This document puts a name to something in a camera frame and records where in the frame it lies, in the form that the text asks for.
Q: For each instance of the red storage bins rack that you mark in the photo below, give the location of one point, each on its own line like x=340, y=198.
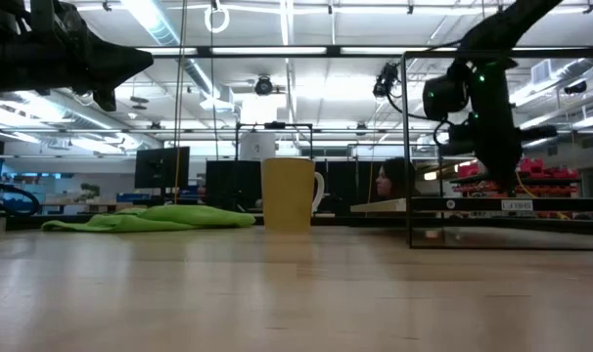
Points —
x=546, y=173

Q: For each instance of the black frame wooden shelf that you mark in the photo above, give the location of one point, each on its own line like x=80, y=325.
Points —
x=472, y=204

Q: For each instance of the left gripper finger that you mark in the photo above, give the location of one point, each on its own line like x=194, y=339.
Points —
x=135, y=66

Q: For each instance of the potted green plant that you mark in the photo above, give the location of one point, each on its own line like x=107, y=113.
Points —
x=89, y=192

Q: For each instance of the black hanging camera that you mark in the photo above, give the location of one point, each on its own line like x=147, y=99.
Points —
x=385, y=78

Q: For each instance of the green cloth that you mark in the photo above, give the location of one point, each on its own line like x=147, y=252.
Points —
x=179, y=217

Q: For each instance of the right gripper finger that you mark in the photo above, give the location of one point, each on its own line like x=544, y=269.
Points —
x=503, y=176

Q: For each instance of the round black ceiling camera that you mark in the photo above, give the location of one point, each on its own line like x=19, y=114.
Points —
x=263, y=86

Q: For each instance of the person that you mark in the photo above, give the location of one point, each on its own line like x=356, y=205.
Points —
x=392, y=181

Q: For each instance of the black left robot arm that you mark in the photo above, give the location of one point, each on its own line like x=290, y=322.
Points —
x=17, y=54

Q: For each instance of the black metal stand frame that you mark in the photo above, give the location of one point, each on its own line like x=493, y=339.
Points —
x=274, y=125

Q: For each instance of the black rig frame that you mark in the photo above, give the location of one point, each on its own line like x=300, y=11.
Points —
x=333, y=51

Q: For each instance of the black computer monitor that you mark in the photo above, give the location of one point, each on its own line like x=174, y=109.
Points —
x=159, y=168

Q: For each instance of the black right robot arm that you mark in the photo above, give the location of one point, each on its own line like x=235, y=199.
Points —
x=512, y=19

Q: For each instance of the black partition panel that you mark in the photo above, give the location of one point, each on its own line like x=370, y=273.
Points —
x=233, y=186

